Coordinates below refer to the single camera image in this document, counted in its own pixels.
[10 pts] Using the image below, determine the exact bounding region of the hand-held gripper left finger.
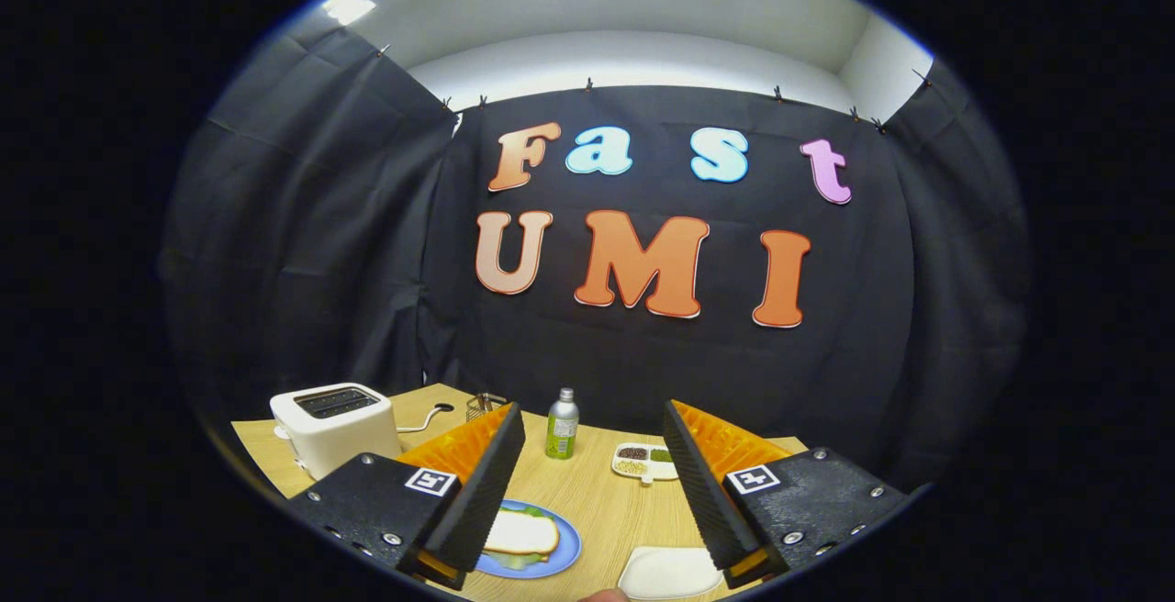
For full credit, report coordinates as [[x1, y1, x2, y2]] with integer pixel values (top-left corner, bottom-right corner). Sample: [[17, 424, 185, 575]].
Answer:
[[287, 402, 527, 591]]

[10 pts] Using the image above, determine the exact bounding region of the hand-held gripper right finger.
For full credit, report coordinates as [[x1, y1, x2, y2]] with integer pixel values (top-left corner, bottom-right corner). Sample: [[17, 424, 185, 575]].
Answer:
[[663, 399, 910, 589]]

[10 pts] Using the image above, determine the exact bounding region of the toasted bread slice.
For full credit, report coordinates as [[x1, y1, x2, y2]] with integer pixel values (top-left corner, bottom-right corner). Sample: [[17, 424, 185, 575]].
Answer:
[[482, 510, 561, 556]]

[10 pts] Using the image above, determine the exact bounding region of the green lettuce leaf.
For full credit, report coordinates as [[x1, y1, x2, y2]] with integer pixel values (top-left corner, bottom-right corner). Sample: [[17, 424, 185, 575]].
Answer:
[[491, 503, 556, 572]]

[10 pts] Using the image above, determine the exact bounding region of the white divided dish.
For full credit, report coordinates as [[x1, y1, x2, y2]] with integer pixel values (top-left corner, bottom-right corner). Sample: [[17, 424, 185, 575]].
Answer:
[[611, 443, 678, 485]]

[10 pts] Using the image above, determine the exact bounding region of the silver bottle with green label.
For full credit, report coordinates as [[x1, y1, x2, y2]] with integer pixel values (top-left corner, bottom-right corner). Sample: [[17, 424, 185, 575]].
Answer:
[[545, 388, 580, 461]]

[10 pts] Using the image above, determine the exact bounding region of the white square plate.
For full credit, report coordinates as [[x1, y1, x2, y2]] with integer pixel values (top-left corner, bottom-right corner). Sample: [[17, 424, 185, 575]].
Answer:
[[618, 546, 724, 600]]

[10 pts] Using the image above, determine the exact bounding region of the blue round plate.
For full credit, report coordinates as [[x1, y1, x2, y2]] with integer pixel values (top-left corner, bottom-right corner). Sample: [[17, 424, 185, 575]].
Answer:
[[475, 499, 583, 580]]

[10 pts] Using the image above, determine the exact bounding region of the white toaster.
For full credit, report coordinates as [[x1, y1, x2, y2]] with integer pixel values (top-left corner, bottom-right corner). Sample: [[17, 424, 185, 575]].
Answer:
[[270, 383, 403, 481]]

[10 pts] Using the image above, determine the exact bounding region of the ceiling light panel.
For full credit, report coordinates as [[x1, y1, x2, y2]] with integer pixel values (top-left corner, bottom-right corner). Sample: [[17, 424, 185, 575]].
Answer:
[[321, 0, 377, 27]]

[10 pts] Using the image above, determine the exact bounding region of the white toaster cable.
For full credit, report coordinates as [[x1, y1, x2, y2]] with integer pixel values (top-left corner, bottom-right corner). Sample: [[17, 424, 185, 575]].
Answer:
[[397, 405, 449, 434]]

